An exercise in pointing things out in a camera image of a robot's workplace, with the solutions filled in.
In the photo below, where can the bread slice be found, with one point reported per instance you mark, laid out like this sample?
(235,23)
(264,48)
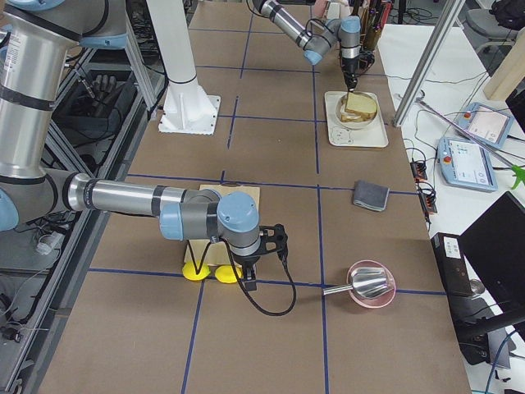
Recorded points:
(360,104)

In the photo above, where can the yellow lemon left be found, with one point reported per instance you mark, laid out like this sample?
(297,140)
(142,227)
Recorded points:
(195,271)

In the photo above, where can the metal scoop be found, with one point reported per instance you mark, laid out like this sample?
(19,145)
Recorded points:
(366,283)

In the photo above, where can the white pedestal column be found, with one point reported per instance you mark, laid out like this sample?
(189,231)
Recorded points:
(187,108)

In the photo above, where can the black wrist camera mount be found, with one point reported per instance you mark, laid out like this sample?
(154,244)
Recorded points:
(273,239)

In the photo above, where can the grey folded cloth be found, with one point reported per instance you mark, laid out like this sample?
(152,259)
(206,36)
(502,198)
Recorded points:
(370,196)

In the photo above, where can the aluminium frame post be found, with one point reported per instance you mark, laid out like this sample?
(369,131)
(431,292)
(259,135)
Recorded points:
(438,36)

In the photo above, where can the yellow lemon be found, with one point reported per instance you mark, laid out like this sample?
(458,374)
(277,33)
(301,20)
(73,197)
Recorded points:
(195,271)
(227,274)

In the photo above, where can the teach pendant far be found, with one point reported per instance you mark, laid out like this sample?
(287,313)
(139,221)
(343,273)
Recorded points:
(487,123)

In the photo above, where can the pink bowl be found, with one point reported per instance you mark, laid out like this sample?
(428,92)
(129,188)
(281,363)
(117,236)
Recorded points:
(382,300)

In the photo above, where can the brown wine bottle front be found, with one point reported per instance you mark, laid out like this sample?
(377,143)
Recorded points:
(371,20)

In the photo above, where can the wooden cutting board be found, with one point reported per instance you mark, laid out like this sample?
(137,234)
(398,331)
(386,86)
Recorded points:
(217,255)

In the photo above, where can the black monitor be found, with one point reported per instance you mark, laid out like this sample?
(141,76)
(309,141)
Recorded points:
(494,247)

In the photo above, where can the teach pendant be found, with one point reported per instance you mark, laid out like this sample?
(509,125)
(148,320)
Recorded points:
(487,123)
(466,165)

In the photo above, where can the bottom toast slice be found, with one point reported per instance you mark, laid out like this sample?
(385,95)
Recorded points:
(356,117)

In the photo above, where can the cream rectangular tray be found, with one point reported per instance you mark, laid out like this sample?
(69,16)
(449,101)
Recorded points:
(354,129)

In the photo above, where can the black computer box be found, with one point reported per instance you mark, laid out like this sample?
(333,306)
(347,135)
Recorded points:
(451,265)

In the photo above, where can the teach pendant near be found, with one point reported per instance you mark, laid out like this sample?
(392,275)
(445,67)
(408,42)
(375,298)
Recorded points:
(466,165)

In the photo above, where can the yellow lemon right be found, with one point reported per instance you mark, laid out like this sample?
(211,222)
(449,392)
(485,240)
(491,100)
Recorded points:
(227,274)

